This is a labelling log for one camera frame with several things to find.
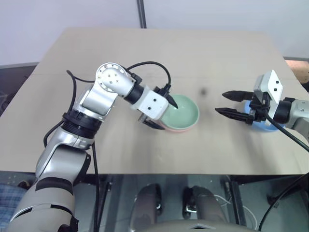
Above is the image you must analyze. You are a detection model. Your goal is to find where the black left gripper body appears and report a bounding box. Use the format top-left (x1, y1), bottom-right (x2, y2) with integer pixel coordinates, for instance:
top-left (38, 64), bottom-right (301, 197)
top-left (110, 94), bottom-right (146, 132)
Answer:
top-left (138, 86), bottom-right (172, 126)

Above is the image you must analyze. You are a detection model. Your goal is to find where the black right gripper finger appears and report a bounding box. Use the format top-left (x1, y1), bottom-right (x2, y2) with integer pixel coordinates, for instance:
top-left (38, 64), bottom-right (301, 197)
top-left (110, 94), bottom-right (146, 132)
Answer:
top-left (222, 90), bottom-right (254, 102)
top-left (214, 107), bottom-right (251, 124)

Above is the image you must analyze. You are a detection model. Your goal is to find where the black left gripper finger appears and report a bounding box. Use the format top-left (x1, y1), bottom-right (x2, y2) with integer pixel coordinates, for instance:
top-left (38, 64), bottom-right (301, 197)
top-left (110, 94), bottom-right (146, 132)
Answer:
top-left (144, 120), bottom-right (166, 131)
top-left (167, 93), bottom-right (179, 109)

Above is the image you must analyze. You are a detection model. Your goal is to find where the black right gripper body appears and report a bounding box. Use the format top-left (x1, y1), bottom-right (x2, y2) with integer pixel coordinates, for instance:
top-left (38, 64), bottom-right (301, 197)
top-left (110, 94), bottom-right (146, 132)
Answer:
top-left (248, 93), bottom-right (270, 126)

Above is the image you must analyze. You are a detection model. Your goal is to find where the green bowl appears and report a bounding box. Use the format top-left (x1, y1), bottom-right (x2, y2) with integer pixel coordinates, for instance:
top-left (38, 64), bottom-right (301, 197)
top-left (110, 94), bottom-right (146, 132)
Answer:
top-left (160, 93), bottom-right (200, 129)

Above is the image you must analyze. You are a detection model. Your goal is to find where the blue bowl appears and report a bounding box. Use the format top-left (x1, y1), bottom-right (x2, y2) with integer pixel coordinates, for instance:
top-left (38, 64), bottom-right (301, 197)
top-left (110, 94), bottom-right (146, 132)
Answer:
top-left (243, 100), bottom-right (287, 133)

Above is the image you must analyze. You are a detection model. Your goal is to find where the pink bowl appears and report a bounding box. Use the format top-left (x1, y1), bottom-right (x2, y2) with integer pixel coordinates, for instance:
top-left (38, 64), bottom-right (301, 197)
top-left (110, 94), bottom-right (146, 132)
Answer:
top-left (158, 120), bottom-right (197, 133)

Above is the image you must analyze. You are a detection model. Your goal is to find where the brown speckled board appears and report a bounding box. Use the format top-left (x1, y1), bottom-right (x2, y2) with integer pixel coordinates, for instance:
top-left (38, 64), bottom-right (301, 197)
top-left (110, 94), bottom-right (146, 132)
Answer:
top-left (286, 58), bottom-right (309, 94)

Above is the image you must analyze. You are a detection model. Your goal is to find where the dark rounded robot leg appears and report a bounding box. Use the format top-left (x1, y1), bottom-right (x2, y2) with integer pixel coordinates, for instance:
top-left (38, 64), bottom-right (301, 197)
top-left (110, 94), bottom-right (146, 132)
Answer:
top-left (183, 185), bottom-right (228, 223)
top-left (131, 183), bottom-right (163, 226)

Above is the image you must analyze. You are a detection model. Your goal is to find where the dark vertical pole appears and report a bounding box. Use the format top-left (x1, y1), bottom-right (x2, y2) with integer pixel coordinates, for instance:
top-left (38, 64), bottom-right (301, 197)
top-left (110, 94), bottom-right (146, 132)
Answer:
top-left (136, 0), bottom-right (148, 29)

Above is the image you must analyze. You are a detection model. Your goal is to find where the grey robot torso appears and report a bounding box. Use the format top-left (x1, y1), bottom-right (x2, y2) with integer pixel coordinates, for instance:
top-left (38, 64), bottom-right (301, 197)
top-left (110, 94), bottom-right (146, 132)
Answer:
top-left (129, 218), bottom-right (250, 232)

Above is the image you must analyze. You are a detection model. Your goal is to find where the blue plaid cloth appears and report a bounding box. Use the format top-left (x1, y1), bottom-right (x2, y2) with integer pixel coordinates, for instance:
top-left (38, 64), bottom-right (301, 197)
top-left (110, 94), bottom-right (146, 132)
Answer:
top-left (0, 181), bottom-right (28, 229)

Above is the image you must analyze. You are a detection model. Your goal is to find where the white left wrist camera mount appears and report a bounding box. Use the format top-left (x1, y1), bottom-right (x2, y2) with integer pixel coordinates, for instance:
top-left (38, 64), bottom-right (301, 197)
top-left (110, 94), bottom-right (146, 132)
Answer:
top-left (131, 87), bottom-right (169, 121)

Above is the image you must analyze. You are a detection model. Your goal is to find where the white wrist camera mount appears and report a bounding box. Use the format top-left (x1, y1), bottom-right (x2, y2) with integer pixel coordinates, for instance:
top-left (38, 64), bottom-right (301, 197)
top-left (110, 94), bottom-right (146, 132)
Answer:
top-left (253, 69), bottom-right (285, 119)
top-left (131, 87), bottom-right (169, 121)

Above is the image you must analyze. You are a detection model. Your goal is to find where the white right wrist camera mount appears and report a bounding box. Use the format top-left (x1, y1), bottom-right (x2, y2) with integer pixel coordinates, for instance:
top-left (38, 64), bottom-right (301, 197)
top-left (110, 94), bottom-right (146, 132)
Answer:
top-left (253, 69), bottom-right (285, 119)

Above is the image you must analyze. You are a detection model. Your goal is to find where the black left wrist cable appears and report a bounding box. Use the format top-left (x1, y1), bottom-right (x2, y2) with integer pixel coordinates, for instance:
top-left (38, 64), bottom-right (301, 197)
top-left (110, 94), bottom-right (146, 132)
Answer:
top-left (126, 61), bottom-right (173, 95)

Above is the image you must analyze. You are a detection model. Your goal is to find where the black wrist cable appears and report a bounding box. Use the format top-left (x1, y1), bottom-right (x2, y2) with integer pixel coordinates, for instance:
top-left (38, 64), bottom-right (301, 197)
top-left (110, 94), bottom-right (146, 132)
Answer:
top-left (126, 61), bottom-right (173, 95)
top-left (264, 109), bottom-right (309, 153)

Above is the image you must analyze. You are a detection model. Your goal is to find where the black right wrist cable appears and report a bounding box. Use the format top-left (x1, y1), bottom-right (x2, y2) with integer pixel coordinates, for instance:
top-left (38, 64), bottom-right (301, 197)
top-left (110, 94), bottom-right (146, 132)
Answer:
top-left (264, 109), bottom-right (309, 153)

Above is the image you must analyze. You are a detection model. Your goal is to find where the black left upper arm cable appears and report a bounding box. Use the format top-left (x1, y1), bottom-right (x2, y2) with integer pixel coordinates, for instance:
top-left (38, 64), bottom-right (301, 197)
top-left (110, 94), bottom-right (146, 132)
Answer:
top-left (43, 70), bottom-right (101, 232)

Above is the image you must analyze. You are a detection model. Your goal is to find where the black table frame bar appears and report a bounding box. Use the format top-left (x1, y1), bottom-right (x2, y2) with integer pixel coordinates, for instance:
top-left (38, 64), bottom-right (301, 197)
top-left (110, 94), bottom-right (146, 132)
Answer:
top-left (229, 175), bottom-right (246, 224)

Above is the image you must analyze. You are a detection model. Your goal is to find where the black hanging cable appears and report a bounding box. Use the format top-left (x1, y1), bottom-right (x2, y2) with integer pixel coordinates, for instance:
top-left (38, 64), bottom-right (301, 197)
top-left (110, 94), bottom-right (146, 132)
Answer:
top-left (257, 172), bottom-right (309, 232)

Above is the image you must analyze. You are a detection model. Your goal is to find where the white cable under table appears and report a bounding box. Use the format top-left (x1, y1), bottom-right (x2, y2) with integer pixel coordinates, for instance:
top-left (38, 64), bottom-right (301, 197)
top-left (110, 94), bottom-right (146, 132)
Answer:
top-left (216, 192), bottom-right (258, 226)

